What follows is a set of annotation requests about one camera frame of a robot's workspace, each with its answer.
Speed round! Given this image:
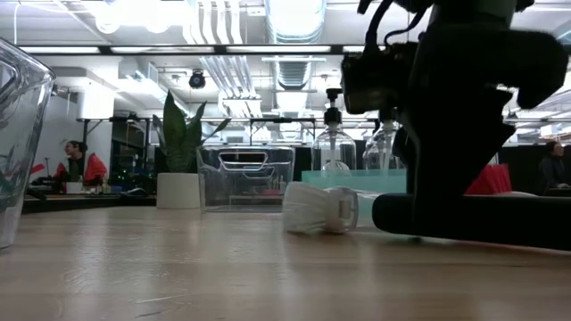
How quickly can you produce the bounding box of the snake plant in white pot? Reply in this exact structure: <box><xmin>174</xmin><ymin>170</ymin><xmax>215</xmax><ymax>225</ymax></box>
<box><xmin>151</xmin><ymin>90</ymin><xmax>234</xmax><ymax>211</ymax></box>

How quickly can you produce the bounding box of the black aluminium table frame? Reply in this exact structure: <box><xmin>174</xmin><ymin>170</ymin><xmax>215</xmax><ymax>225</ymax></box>
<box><xmin>21</xmin><ymin>193</ymin><xmax>159</xmax><ymax>215</ymax></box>

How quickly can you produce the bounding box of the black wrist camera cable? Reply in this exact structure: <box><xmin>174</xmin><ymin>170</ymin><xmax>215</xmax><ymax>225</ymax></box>
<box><xmin>356</xmin><ymin>0</ymin><xmax>432</xmax><ymax>51</ymax></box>

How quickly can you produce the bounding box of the silver ventilation duct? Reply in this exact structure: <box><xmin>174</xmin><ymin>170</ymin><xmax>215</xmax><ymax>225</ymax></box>
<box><xmin>263</xmin><ymin>0</ymin><xmax>329</xmax><ymax>91</ymax></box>

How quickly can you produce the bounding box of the white brush black handle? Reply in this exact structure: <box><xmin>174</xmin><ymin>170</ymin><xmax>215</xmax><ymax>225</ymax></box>
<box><xmin>281</xmin><ymin>180</ymin><xmax>571</xmax><ymax>252</ymax></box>

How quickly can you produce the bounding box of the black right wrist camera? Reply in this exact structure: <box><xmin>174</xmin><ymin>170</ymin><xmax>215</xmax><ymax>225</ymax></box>
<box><xmin>340</xmin><ymin>40</ymin><xmax>421</xmax><ymax>116</ymax></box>

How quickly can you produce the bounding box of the red bristle dish brush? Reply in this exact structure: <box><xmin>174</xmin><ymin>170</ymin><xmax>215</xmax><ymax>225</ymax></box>
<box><xmin>464</xmin><ymin>162</ymin><xmax>542</xmax><ymax>199</ymax></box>

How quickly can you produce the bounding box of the black ceiling spotlight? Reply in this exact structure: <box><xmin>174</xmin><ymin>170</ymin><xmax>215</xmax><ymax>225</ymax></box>
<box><xmin>187</xmin><ymin>68</ymin><xmax>208</xmax><ymax>91</ymax></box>

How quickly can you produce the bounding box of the white ceiling box unit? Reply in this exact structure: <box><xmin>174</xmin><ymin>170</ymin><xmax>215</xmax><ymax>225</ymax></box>
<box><xmin>76</xmin><ymin>86</ymin><xmax>116</xmax><ymax>120</ymax></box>

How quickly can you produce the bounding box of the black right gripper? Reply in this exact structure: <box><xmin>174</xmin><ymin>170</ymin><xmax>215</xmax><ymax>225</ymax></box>
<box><xmin>392</xmin><ymin>23</ymin><xmax>570</xmax><ymax>236</ymax></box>

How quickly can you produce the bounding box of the clear soap pump bottle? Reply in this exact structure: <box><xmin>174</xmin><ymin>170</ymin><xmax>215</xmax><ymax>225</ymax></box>
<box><xmin>310</xmin><ymin>86</ymin><xmax>359</xmax><ymax>173</ymax></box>
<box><xmin>361</xmin><ymin>106</ymin><xmax>409</xmax><ymax>172</ymax></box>

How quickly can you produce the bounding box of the green translucent tray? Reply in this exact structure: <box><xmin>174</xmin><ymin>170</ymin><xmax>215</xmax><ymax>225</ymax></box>
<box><xmin>301</xmin><ymin>168</ymin><xmax>410</xmax><ymax>198</ymax></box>

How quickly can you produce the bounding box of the person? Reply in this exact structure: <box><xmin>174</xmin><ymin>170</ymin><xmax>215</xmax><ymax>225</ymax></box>
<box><xmin>52</xmin><ymin>139</ymin><xmax>110</xmax><ymax>189</ymax></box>
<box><xmin>535</xmin><ymin>140</ymin><xmax>571</xmax><ymax>194</ymax></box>

